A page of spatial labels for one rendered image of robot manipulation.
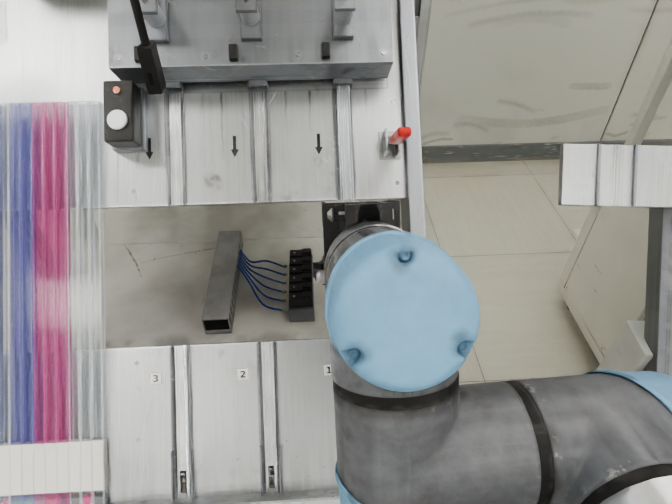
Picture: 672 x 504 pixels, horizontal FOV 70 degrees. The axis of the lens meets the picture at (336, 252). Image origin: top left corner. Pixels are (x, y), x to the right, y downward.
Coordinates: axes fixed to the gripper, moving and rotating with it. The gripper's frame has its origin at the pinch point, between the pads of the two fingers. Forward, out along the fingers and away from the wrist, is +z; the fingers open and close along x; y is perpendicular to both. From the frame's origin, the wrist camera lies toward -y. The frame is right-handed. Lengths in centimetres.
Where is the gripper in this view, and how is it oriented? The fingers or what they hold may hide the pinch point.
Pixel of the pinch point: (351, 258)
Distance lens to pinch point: 57.9
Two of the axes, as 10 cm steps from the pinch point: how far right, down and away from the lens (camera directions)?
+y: -0.3, -9.9, -1.3
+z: -0.5, -1.3, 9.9
